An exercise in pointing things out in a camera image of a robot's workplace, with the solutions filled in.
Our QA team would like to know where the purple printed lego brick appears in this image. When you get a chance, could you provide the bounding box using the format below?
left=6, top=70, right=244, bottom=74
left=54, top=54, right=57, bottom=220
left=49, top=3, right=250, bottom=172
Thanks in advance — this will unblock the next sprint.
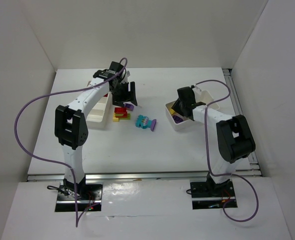
left=124, top=103, right=135, bottom=112

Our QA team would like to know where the red yellow green lego pile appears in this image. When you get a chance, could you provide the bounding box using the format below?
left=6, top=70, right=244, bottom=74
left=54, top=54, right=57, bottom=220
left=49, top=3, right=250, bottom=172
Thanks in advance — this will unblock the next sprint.
left=112, top=107, right=131, bottom=122

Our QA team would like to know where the yellow lego brick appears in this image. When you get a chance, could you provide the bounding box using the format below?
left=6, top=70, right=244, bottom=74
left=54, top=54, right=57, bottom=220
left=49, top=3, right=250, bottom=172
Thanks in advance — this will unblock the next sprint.
left=169, top=108, right=177, bottom=115

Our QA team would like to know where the teal character lego figure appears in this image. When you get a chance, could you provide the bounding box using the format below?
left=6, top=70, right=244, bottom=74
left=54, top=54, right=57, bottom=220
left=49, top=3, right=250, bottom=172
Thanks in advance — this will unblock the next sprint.
left=135, top=115, right=152, bottom=129

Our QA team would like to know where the purple curved lego base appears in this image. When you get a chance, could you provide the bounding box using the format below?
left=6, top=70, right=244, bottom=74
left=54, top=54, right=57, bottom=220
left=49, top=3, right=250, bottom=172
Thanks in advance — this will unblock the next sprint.
left=150, top=119, right=157, bottom=132

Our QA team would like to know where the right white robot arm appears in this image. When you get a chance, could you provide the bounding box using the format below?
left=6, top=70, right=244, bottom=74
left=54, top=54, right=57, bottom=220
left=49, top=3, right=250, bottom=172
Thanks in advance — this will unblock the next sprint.
left=172, top=85, right=256, bottom=191

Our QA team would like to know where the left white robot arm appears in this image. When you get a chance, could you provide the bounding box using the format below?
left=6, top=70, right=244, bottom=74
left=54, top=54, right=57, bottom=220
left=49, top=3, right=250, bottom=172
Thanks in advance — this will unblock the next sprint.
left=54, top=61, right=138, bottom=194

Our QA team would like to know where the right white divided tray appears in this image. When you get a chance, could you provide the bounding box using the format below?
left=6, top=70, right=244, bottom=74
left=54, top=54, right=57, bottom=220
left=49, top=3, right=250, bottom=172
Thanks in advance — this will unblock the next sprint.
left=165, top=86, right=214, bottom=131

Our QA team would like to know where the white divided tray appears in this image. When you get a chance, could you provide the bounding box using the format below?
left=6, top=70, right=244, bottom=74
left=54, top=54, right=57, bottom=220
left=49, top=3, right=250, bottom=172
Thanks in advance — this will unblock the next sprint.
left=165, top=86, right=214, bottom=131
left=84, top=84, right=112, bottom=129

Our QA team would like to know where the left white divided tray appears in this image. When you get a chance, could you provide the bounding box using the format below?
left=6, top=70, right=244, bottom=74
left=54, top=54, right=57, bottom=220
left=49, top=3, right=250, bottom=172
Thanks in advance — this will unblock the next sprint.
left=84, top=84, right=112, bottom=129

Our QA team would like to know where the aluminium rail front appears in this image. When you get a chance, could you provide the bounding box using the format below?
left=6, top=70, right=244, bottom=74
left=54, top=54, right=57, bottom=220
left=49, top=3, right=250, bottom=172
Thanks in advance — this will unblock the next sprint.
left=27, top=170, right=238, bottom=181

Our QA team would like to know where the aluminium rail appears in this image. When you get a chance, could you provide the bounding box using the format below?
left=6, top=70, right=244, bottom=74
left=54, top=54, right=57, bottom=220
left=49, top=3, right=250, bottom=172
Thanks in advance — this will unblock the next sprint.
left=27, top=170, right=238, bottom=181
left=222, top=67, right=263, bottom=178

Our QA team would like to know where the aluminium rail right side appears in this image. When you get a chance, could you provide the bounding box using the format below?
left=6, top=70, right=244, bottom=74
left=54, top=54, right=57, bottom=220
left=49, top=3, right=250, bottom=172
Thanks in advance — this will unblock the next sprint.
left=222, top=67, right=263, bottom=178

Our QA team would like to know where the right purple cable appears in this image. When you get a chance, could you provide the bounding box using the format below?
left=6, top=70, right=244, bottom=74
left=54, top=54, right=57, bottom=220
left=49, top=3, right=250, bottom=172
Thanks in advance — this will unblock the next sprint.
left=191, top=79, right=260, bottom=223

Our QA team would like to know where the purple cable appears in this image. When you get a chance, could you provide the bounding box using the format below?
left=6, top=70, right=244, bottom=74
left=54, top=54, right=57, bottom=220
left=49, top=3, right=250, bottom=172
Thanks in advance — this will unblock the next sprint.
left=191, top=79, right=260, bottom=223
left=13, top=57, right=128, bottom=228

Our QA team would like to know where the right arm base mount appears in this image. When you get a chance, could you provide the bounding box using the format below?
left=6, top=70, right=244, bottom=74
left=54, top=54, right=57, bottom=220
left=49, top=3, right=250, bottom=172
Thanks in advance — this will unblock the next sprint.
left=185, top=173, right=238, bottom=210

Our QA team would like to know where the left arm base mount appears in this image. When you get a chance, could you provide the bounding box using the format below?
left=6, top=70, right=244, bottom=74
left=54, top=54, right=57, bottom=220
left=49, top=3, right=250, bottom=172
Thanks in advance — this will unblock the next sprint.
left=46, top=179, right=103, bottom=213

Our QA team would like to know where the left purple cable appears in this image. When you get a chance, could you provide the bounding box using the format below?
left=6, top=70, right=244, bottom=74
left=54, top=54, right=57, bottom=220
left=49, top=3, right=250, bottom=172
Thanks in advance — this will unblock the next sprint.
left=13, top=57, right=128, bottom=228

